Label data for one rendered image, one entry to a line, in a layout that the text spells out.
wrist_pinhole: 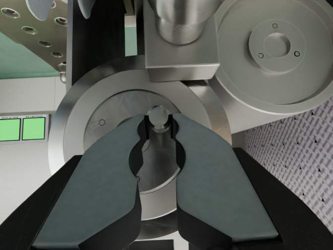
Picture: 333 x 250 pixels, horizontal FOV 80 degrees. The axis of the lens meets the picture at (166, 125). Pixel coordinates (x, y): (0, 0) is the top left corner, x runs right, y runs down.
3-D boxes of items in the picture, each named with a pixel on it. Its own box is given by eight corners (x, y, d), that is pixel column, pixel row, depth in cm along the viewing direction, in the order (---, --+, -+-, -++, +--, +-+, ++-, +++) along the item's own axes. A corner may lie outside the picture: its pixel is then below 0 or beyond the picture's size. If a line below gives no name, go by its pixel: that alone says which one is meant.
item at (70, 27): (74, -88, 20) (71, 93, 17) (125, 42, 43) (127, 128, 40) (69, -88, 20) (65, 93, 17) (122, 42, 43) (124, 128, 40)
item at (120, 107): (62, 124, 14) (151, 69, 15) (75, 127, 16) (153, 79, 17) (117, 218, 13) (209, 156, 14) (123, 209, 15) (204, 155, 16)
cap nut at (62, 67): (70, 63, 49) (69, 80, 48) (76, 69, 53) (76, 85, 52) (54, 63, 49) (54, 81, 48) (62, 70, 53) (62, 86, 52)
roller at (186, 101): (206, 64, 16) (221, 215, 14) (182, 118, 42) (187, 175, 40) (62, 73, 16) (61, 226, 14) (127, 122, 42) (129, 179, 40)
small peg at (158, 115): (166, 132, 11) (142, 124, 11) (166, 136, 14) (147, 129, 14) (174, 108, 11) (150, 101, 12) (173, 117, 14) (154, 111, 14)
